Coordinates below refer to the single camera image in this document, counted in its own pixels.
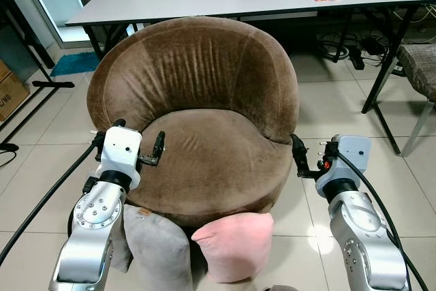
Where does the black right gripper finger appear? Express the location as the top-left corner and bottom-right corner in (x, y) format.
(290, 134), (309, 177)

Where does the brown round velvet sofa chair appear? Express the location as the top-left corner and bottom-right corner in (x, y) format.
(87, 16), (300, 230)

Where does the blue floor mat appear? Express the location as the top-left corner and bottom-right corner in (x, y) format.
(50, 50), (102, 78)

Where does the large grey pillow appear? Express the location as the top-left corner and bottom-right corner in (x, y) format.
(122, 204), (196, 291)

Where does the small grey pillow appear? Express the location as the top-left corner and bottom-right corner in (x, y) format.
(109, 219), (135, 273)

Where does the pink pillow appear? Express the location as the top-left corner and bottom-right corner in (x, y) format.
(191, 212), (275, 284)

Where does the black metal stand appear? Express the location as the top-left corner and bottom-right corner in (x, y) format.
(0, 0), (76, 153)

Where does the black power strip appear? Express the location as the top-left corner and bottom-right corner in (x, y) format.
(348, 48), (367, 72)

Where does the brown cardboard box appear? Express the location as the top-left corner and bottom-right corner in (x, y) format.
(0, 59), (32, 123)

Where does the grey fabric chair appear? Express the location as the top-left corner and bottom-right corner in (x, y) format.
(396, 44), (436, 158)

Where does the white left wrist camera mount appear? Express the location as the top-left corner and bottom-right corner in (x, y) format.
(95, 127), (143, 190)

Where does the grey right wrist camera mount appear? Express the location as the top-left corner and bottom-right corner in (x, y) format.
(316, 134), (373, 200)

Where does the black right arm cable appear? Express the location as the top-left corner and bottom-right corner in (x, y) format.
(337, 151), (431, 291)

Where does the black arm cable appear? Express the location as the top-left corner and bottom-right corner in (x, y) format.
(0, 131), (107, 266)
(337, 151), (431, 291)

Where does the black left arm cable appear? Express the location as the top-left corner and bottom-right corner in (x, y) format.
(0, 131), (107, 266)

